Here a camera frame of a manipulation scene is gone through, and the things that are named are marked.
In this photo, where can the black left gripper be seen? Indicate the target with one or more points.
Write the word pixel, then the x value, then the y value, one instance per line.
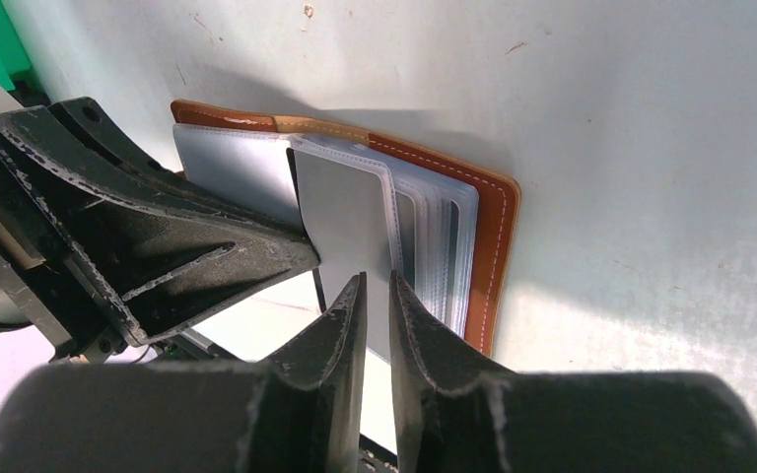
pixel 101 246

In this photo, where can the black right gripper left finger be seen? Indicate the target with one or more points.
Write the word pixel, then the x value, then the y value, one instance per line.
pixel 298 410

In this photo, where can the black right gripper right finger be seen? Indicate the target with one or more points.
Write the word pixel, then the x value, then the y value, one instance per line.
pixel 455 410

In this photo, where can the grey credit card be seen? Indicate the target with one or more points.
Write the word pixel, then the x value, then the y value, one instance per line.
pixel 347 205

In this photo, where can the brown leather card holder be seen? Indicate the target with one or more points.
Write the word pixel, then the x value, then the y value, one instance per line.
pixel 456 221

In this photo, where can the green plastic bin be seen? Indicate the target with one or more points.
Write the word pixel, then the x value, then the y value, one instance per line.
pixel 16 67

